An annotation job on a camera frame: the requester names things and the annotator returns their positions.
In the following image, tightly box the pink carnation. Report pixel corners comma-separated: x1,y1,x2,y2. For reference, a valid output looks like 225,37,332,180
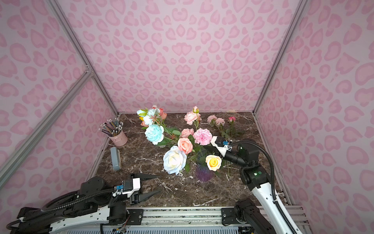
193,128,213,146

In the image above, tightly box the small pink twin rose stem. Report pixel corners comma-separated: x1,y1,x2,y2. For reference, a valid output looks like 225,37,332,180
207,115,230,138

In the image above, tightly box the light pink double peony stem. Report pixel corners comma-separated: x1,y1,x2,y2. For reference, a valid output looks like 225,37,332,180
180,128,194,138

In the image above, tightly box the magenta rose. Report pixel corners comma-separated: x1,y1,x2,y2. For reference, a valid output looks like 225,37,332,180
228,117,243,139

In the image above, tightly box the pink rosebud spray stem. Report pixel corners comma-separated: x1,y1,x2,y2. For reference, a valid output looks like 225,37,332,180
184,106,201,130

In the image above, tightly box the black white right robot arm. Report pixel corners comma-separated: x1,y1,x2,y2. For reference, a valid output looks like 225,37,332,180
208,136,301,234

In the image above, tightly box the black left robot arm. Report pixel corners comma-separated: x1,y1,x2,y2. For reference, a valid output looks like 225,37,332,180
6,173,158,234

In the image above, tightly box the purple glass vase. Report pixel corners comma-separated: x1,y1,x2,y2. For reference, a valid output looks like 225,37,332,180
195,164,214,182

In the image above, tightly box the yellow peach rose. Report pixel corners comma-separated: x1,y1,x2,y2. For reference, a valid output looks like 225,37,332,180
205,155,222,172

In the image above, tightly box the salmon pink rose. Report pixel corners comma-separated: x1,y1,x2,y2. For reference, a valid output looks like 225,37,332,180
177,138,193,155

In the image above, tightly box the grey rectangular eraser block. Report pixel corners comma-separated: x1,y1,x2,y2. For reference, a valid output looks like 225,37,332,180
110,147,122,171

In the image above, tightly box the white rose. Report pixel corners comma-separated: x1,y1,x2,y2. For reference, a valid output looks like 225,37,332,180
163,146,187,175

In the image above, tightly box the pink pen cup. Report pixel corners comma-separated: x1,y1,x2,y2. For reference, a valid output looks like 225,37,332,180
109,131,128,147

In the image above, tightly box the tulip bunch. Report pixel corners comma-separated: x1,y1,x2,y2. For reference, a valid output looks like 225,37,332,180
136,105,167,127

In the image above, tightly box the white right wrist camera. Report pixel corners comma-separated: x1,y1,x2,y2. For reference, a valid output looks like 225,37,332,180
210,136,232,158

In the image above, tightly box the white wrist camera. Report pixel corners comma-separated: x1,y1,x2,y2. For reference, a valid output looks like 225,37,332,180
210,136,232,158
112,179,131,197

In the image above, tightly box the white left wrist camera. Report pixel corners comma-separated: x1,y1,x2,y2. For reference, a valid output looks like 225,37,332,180
112,179,131,197

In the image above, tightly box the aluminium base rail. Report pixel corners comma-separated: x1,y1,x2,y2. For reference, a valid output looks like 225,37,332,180
54,206,312,234

